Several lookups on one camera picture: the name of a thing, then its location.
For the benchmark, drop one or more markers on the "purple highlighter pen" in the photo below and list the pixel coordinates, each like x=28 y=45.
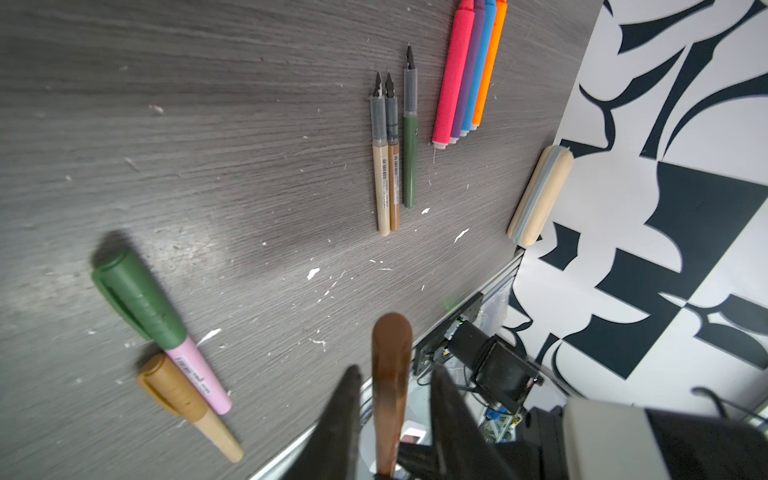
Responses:
x=478 y=24

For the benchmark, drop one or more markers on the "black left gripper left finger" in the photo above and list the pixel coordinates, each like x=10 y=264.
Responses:
x=331 y=451

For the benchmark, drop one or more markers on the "pink cap brown marker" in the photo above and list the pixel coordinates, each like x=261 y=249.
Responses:
x=394 y=160

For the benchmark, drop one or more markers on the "pink highlighter pen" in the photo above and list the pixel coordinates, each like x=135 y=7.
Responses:
x=453 y=73

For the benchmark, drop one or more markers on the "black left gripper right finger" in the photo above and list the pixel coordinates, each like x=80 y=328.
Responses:
x=460 y=449

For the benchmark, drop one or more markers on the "beige sponge block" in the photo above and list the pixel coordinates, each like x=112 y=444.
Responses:
x=548 y=178

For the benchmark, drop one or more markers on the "blue highlighter pen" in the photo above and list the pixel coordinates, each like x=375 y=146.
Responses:
x=490 y=10

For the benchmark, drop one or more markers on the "tan marker pen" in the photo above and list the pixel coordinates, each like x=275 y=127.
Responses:
x=164 y=382

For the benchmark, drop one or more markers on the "gold cap cream marker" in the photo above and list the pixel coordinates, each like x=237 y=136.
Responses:
x=380 y=156

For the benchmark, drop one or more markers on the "orange highlighter pen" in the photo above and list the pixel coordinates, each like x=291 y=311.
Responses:
x=501 y=11

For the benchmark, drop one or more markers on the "brown marker pen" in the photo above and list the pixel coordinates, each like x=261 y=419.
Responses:
x=391 y=347

